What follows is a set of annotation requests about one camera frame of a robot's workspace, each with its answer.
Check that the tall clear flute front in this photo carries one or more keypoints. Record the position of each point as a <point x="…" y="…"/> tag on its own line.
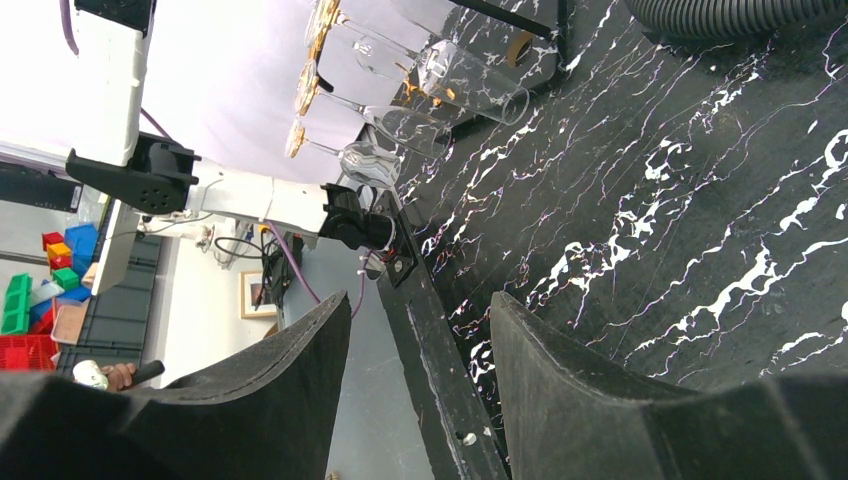
<point x="413" y="130"/>

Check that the colourful storage bins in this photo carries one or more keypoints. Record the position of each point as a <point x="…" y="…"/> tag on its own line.
<point x="40" y="318"/>

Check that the gold wire glass rack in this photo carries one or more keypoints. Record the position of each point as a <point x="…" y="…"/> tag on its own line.
<point x="325" y="15"/>

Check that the clear tumbler glass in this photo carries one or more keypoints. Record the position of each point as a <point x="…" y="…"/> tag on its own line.
<point x="441" y="70"/>

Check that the black front mounting rail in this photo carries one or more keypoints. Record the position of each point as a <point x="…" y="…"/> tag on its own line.
<point x="457" y="434"/>

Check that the clear stemmed wine glass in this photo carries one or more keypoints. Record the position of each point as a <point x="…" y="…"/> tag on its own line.
<point x="361" y="161"/>

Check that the framed picture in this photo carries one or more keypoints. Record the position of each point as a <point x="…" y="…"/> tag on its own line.
<point x="255" y="296"/>

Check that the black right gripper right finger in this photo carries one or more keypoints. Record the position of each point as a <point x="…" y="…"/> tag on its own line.
<point x="571" y="413"/>

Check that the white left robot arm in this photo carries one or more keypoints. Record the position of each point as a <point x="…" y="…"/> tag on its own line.
<point x="157" y="176"/>

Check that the black marble rack base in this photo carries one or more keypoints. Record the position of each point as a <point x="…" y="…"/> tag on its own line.
<point x="523" y="40"/>

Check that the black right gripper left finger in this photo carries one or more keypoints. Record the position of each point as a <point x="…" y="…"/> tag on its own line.
<point x="265" y="412"/>

